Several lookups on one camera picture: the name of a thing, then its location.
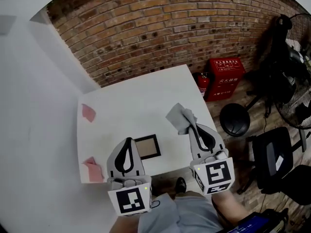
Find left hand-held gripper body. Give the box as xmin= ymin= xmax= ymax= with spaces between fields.
xmin=106 ymin=175 xmax=154 ymax=217

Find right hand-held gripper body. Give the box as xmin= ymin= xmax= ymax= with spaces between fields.
xmin=190 ymin=149 xmax=235 ymax=196

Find black picture frame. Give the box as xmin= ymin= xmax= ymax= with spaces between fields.
xmin=133 ymin=134 xmax=161 ymax=161

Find grey cloth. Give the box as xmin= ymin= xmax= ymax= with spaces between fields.
xmin=165 ymin=102 xmax=198 ymax=136

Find person's right forearm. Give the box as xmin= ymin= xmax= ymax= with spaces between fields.
xmin=210 ymin=189 xmax=250 ymax=228

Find person's left forearm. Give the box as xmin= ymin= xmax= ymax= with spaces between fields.
xmin=113 ymin=213 xmax=145 ymax=233

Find pink cloth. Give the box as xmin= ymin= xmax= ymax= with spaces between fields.
xmin=81 ymin=103 xmax=97 ymax=123
xmin=82 ymin=156 xmax=105 ymax=183

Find black round stool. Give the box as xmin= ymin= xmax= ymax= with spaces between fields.
xmin=219 ymin=102 xmax=251 ymax=138

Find black shoe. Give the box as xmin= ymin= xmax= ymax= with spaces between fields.
xmin=174 ymin=177 xmax=188 ymax=194

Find grey shorts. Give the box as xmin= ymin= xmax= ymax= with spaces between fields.
xmin=137 ymin=190 xmax=224 ymax=233

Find red fire extinguisher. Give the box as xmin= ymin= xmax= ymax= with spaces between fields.
xmin=192 ymin=72 xmax=211 ymax=102

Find black office chair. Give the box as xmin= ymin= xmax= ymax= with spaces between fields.
xmin=237 ymin=126 xmax=311 ymax=206

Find red fire extinguisher box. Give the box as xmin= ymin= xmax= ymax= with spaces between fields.
xmin=206 ymin=57 xmax=246 ymax=102

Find black device with screen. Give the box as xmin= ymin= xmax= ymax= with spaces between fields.
xmin=225 ymin=207 xmax=290 ymax=233

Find black tripod with bags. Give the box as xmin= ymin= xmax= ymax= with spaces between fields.
xmin=244 ymin=14 xmax=294 ymax=118

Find black standing fan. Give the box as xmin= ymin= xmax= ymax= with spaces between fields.
xmin=273 ymin=13 xmax=311 ymax=153

